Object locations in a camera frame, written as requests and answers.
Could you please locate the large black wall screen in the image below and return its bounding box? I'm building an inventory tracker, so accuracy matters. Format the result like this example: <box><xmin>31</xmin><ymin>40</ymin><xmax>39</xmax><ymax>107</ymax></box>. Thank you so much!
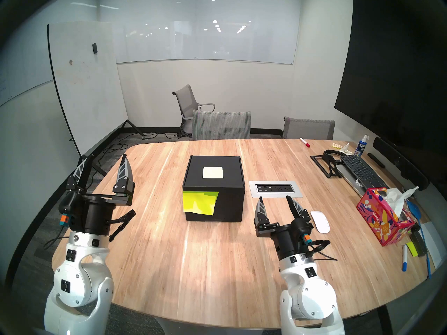
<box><xmin>334</xmin><ymin>0</ymin><xmax>447</xmax><ymax>171</ymax></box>

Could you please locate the black felt board eraser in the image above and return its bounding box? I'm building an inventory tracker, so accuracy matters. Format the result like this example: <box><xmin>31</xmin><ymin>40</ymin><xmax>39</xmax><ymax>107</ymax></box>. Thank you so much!
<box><xmin>409</xmin><ymin>230</ymin><xmax>428</xmax><ymax>257</ymax></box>

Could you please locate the grey office chair with armrests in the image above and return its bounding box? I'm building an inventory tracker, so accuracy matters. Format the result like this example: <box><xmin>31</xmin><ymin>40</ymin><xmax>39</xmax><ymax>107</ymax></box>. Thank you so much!
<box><xmin>172</xmin><ymin>84</ymin><xmax>216</xmax><ymax>137</ymax></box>

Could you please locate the black keyboard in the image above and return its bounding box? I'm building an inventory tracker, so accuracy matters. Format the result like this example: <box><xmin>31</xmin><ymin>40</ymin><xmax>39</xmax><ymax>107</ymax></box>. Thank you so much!
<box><xmin>340</xmin><ymin>154</ymin><xmax>388</xmax><ymax>191</ymax></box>

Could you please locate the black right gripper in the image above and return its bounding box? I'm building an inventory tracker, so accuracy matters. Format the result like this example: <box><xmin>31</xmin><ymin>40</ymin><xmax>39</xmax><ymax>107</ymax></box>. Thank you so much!
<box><xmin>254</xmin><ymin>195</ymin><xmax>314</xmax><ymax>262</ymax></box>

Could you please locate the mobile whiteboard on stand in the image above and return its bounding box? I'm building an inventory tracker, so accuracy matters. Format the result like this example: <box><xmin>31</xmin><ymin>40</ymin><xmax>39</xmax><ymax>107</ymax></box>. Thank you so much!
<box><xmin>47</xmin><ymin>22</ymin><xmax>145</xmax><ymax>178</ymax></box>

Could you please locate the silver table power outlet panel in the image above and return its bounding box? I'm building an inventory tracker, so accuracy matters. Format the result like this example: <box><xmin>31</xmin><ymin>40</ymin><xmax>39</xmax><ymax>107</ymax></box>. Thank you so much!
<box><xmin>249</xmin><ymin>180</ymin><xmax>303</xmax><ymax>198</ymax></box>

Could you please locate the large wall glass whiteboard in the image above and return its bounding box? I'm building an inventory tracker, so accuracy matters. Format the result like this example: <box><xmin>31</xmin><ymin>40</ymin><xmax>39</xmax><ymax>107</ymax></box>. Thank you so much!
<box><xmin>98</xmin><ymin>0</ymin><xmax>302</xmax><ymax>65</ymax></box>

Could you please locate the grey mesh office chair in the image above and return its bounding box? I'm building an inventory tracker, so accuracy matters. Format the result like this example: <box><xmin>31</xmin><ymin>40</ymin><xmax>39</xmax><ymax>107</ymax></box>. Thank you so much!
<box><xmin>192</xmin><ymin>110</ymin><xmax>251</xmax><ymax>140</ymax></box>
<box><xmin>282</xmin><ymin>116</ymin><xmax>335</xmax><ymax>140</ymax></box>

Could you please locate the white tissue sheet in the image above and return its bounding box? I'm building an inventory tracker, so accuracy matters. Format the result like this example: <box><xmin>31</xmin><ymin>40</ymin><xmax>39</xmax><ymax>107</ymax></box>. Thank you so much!
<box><xmin>383</xmin><ymin>186</ymin><xmax>419</xmax><ymax>216</ymax></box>

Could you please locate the white computer mouse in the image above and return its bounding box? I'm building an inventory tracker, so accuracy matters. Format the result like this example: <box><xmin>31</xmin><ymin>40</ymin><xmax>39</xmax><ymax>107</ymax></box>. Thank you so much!
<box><xmin>310</xmin><ymin>210</ymin><xmax>331</xmax><ymax>234</ymax></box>

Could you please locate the white paper sheet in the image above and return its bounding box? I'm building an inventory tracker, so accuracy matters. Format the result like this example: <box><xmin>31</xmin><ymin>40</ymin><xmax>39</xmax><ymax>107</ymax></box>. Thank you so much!
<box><xmin>421</xmin><ymin>223</ymin><xmax>446</xmax><ymax>268</ymax></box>

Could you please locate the black video conference bar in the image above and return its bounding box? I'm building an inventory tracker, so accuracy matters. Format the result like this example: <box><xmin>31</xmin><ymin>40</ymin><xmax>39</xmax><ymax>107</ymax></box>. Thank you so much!
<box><xmin>373</xmin><ymin>137</ymin><xmax>430</xmax><ymax>191</ymax></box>

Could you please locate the black floor cable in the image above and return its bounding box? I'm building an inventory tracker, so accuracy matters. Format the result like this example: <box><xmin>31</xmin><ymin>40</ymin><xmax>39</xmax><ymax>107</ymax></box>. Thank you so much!
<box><xmin>84</xmin><ymin>130</ymin><xmax>184</xmax><ymax>185</ymax></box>

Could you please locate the black cardboard box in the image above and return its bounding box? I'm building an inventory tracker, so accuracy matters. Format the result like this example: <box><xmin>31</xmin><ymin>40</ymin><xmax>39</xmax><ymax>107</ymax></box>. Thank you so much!
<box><xmin>182</xmin><ymin>155</ymin><xmax>246</xmax><ymax>222</ymax></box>

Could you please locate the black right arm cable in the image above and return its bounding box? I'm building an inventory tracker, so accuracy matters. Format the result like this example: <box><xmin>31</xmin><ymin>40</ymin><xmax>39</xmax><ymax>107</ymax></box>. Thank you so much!
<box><xmin>306</xmin><ymin>239</ymin><xmax>338</xmax><ymax>262</ymax></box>

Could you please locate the whiteboard cleaner spray bottle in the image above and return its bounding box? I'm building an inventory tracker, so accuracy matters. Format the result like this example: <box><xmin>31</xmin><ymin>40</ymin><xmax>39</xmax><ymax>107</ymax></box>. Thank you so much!
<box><xmin>354</xmin><ymin>134</ymin><xmax>370</xmax><ymax>157</ymax></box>

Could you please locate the black folding laptop stand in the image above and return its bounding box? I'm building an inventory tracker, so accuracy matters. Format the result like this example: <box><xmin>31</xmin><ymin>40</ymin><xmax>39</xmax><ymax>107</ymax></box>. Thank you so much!
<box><xmin>310</xmin><ymin>153</ymin><xmax>344</xmax><ymax>179</ymax></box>

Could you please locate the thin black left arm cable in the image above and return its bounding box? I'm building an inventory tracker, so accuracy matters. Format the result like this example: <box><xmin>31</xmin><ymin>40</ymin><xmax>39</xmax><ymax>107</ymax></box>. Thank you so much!
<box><xmin>44</xmin><ymin>233</ymin><xmax>70</xmax><ymax>249</ymax></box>

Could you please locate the neon yellow sticky note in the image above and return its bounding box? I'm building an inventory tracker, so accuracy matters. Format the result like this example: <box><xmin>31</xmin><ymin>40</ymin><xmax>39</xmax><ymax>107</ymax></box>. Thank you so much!
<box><xmin>183</xmin><ymin>191</ymin><xmax>219</xmax><ymax>216</ymax></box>

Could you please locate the black braided left cable sleeve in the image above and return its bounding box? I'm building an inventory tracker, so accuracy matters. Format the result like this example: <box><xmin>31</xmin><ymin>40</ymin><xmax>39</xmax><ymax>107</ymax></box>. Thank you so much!
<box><xmin>109</xmin><ymin>209</ymin><xmax>136</xmax><ymax>242</ymax></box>

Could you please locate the red floral tissue box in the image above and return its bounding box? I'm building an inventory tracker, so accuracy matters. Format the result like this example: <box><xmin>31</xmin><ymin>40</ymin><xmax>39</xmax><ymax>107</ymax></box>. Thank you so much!
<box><xmin>356</xmin><ymin>188</ymin><xmax>416</xmax><ymax>247</ymax></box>

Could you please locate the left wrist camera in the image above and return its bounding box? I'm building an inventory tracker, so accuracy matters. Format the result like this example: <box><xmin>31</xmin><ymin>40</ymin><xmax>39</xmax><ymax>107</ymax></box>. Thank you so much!
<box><xmin>59</xmin><ymin>191</ymin><xmax>78</xmax><ymax>228</ymax></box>

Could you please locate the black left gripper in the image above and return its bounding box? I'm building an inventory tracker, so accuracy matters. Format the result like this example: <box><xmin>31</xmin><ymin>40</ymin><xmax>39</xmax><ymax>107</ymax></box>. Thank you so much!
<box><xmin>66</xmin><ymin>154</ymin><xmax>136</xmax><ymax>236</ymax></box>

